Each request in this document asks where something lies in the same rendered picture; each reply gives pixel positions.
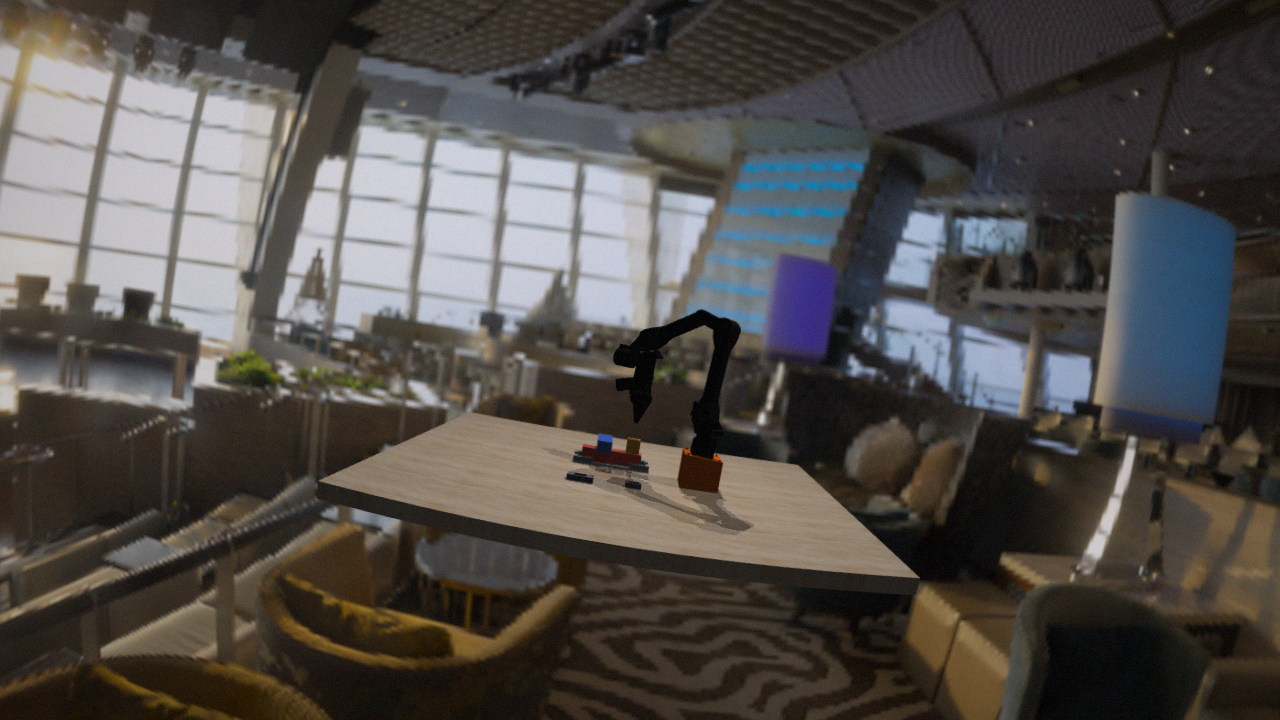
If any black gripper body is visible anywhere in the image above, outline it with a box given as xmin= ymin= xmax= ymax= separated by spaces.
xmin=628 ymin=370 xmax=654 ymax=404

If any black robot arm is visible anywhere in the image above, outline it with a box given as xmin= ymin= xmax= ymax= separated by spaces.
xmin=613 ymin=309 xmax=741 ymax=459

